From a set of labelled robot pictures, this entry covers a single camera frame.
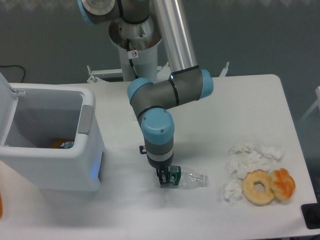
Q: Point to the small crumpled white tissue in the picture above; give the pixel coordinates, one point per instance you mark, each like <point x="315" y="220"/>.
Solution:
<point x="233" y="192"/>

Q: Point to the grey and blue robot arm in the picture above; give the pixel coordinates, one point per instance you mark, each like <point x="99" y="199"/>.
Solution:
<point x="158" y="60"/>

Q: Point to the crushed clear plastic bottle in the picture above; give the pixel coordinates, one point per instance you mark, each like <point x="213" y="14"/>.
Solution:
<point x="182" y="178"/>

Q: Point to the orange glazed bread roll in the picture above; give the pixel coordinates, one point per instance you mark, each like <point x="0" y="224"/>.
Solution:
<point x="282" y="184"/>

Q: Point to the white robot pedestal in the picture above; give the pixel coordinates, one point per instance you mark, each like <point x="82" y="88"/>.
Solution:
<point x="137" y="46"/>

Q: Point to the orange object at left edge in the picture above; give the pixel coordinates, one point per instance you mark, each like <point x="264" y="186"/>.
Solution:
<point x="1" y="206"/>

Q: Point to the white trash bin lid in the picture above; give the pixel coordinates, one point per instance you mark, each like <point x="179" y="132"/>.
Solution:
<point x="8" y="104"/>

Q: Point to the white trash bin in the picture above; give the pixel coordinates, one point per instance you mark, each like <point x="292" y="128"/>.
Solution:
<point x="46" y="113"/>

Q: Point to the black device at table edge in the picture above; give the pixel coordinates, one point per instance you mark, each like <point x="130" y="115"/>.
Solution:
<point x="311" y="215"/>

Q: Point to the orange trash inside bin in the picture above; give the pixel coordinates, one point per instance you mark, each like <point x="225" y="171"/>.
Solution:
<point x="56" y="144"/>

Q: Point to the large crumpled white tissue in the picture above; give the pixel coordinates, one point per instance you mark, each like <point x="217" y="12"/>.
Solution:
<point x="248" y="157"/>

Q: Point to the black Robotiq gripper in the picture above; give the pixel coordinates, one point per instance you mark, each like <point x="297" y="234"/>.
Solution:
<point x="162" y="170"/>

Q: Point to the white frame at right edge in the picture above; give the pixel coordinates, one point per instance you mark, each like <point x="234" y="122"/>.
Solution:
<point x="311" y="112"/>

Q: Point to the ring doughnut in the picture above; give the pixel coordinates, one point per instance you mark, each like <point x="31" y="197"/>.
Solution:
<point x="256" y="188"/>

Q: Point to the crumpled wrapper inside bin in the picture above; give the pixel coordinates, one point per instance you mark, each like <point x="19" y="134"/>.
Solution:
<point x="66" y="145"/>

